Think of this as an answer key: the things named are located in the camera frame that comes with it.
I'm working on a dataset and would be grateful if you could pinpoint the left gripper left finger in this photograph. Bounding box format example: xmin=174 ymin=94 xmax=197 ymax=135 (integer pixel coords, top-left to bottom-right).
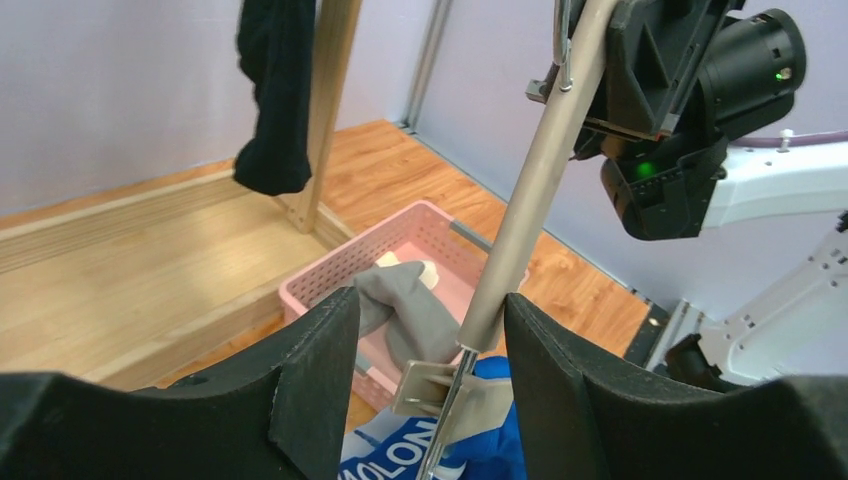
xmin=1 ymin=288 xmax=359 ymax=479

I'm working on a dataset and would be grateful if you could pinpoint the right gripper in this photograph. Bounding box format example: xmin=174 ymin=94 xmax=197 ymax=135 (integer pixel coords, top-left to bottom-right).
xmin=573 ymin=1 xmax=745 ymax=159

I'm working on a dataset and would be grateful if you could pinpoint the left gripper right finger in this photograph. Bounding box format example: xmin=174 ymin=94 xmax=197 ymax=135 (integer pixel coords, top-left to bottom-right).
xmin=503 ymin=293 xmax=847 ymax=479

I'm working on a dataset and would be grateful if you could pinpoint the blue underwear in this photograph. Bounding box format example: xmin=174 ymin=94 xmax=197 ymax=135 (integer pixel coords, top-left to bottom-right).
xmin=337 ymin=356 xmax=528 ymax=480

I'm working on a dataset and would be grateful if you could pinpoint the grey underwear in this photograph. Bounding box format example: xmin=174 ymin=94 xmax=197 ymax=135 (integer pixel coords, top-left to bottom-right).
xmin=353 ymin=261 xmax=460 ymax=370

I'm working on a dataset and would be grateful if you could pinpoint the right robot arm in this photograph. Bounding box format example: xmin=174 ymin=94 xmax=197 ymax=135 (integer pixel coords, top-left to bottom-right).
xmin=573 ymin=1 xmax=847 ymax=392

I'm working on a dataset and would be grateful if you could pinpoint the black underwear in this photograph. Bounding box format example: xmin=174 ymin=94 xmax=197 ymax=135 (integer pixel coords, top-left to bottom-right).
xmin=233 ymin=0 xmax=316 ymax=196

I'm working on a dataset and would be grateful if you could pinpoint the pink plastic basket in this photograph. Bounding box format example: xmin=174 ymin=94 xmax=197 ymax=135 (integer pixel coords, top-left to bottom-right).
xmin=279 ymin=201 xmax=491 ymax=410

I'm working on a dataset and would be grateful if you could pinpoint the wooden clothes rack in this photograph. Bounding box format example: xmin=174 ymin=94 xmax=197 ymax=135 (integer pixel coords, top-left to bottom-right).
xmin=1 ymin=1 xmax=361 ymax=390

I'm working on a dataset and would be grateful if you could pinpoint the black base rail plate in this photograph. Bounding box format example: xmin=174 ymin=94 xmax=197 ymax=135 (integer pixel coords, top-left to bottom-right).
xmin=623 ymin=303 xmax=670 ymax=367

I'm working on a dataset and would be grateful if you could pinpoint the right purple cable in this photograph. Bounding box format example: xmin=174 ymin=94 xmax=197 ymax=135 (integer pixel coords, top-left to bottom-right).
xmin=731 ymin=129 xmax=848 ymax=150

